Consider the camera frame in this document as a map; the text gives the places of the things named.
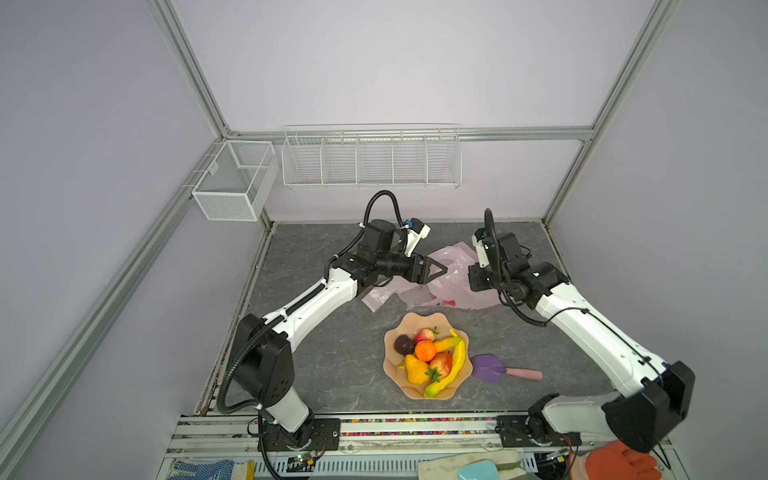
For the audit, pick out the beige scalloped fruit bowl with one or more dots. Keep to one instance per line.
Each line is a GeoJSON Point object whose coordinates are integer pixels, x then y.
{"type": "Point", "coordinates": [395, 364]}

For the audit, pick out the long yellow banana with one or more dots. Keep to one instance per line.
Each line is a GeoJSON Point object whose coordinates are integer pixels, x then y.
{"type": "Point", "coordinates": [459, 355]}

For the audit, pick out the purple scoop pink handle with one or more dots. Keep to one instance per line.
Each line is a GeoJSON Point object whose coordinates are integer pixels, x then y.
{"type": "Point", "coordinates": [490, 369]}

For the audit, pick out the dark purple plum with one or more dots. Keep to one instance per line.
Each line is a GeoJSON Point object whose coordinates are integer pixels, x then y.
{"type": "Point", "coordinates": [404, 345]}

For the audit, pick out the orange tangerine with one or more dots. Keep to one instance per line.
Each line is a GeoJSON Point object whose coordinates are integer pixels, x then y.
{"type": "Point", "coordinates": [425, 351]}

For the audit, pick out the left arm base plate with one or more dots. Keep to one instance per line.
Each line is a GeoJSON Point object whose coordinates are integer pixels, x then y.
{"type": "Point", "coordinates": [314, 434]}

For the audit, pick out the small yellow-green banana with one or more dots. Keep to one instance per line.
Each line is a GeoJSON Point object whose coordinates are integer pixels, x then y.
{"type": "Point", "coordinates": [446, 344]}

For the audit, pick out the small white mesh basket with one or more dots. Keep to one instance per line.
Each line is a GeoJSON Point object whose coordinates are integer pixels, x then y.
{"type": "Point", "coordinates": [237, 181]}

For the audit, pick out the yellow pear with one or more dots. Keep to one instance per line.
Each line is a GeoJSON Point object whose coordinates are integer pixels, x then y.
{"type": "Point", "coordinates": [418, 372]}

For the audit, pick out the blue white knit glove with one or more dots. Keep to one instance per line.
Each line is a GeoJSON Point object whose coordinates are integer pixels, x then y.
{"type": "Point", "coordinates": [219, 470]}

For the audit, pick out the beige cloth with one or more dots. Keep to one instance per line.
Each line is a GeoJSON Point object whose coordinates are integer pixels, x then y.
{"type": "Point", "coordinates": [508, 463]}

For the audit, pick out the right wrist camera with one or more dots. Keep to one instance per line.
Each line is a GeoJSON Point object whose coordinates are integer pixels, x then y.
{"type": "Point", "coordinates": [481, 251]}

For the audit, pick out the red strawberry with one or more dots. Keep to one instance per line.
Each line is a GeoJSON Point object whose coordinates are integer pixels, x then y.
{"type": "Point", "coordinates": [426, 334]}
{"type": "Point", "coordinates": [440, 366]}

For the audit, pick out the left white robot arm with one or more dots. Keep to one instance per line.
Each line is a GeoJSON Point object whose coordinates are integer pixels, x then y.
{"type": "Point", "coordinates": [260, 372]}

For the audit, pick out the long white wire basket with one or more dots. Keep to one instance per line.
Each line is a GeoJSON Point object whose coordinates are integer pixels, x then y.
{"type": "Point", "coordinates": [372, 156]}

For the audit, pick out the orange rubber glove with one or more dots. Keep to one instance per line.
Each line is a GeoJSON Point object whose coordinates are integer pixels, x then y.
{"type": "Point", "coordinates": [615, 462]}

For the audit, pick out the upper red strawberry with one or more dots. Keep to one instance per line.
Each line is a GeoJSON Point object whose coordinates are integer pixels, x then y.
{"type": "Point", "coordinates": [426, 334]}

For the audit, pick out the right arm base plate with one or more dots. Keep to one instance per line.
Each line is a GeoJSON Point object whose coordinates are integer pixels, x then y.
{"type": "Point", "coordinates": [523, 431]}

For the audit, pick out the pink plastic bag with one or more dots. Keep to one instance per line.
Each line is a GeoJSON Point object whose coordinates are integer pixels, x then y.
{"type": "Point", "coordinates": [449, 290]}

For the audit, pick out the teal plastic object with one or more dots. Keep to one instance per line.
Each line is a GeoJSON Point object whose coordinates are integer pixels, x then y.
{"type": "Point", "coordinates": [481, 470]}

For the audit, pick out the lower red strawberry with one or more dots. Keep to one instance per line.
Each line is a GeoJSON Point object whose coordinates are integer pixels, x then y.
{"type": "Point", "coordinates": [440, 366]}

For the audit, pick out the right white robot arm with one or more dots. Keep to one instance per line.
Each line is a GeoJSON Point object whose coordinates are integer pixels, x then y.
{"type": "Point", "coordinates": [649, 398]}

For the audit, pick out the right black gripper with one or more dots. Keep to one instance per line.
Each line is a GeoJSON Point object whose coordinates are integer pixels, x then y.
{"type": "Point", "coordinates": [474, 271]}

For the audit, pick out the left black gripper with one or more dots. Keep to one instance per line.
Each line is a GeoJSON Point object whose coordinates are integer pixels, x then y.
{"type": "Point", "coordinates": [421, 277]}

